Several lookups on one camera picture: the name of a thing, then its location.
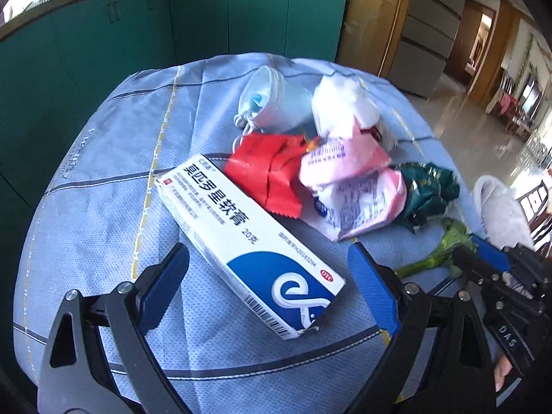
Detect glass sliding door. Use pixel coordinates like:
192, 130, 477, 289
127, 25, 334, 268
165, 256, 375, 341
335, 0, 415, 79

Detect wooden living room chairs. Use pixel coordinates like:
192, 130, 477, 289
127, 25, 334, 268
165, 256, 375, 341
486, 73, 532, 139

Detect brown wooden chair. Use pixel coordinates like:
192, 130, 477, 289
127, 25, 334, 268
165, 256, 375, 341
516, 180, 552, 252

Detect grey refrigerator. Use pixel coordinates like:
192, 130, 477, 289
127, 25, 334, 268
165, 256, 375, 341
400, 0, 472, 98

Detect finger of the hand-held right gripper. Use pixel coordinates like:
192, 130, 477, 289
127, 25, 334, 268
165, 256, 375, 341
471, 234, 512, 271
452, 245, 502, 286

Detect blue face mask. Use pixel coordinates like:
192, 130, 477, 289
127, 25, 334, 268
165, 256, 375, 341
234, 66, 314, 137

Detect teal lower cabinets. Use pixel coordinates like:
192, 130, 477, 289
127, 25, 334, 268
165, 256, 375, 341
0, 0, 351, 242

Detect red snack packet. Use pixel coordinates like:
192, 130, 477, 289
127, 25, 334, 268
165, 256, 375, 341
223, 132, 321, 220

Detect television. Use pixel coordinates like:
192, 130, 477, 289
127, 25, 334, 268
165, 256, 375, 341
520, 73, 545, 114

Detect dark green wrapper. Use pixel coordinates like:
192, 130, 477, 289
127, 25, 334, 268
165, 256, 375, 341
396, 161, 462, 234

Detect brown interior door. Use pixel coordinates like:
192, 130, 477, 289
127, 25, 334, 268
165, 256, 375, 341
445, 0, 493, 92

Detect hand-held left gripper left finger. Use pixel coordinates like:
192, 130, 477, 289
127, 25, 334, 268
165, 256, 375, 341
37, 241, 193, 414

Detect person's right hand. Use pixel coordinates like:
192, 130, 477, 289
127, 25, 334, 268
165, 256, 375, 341
495, 353, 515, 393

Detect pink plastic packet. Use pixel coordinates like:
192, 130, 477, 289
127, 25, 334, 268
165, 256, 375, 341
299, 125, 409, 243

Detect white and blue ointment box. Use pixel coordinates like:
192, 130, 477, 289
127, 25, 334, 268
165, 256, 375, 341
156, 154, 347, 341

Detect green vegetable stalk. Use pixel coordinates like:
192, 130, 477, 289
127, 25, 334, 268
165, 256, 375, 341
394, 217, 479, 280

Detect white tissue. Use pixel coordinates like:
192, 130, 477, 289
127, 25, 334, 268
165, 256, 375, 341
311, 75, 400, 152

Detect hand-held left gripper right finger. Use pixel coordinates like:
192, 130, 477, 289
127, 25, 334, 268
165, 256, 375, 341
344, 241, 497, 414

